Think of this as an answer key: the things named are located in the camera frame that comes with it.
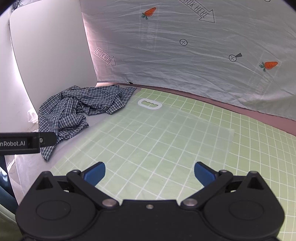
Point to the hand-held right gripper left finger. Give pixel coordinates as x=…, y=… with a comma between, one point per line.
x=95, y=172

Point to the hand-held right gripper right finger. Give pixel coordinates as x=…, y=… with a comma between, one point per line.
x=203, y=172

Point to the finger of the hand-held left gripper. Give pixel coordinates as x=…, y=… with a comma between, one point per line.
x=47, y=139

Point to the blue plaid shirt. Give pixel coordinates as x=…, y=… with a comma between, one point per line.
x=64, y=109

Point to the green grid mat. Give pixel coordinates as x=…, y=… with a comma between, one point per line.
x=231, y=150

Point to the translucent plastic bag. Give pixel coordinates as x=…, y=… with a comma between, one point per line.
x=161, y=129

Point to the white backdrop board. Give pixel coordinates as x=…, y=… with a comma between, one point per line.
x=46, y=58

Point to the mauve cloth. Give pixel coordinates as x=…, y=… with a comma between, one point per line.
x=266, y=120

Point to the grey carrot print sheet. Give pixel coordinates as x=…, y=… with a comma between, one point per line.
x=185, y=69

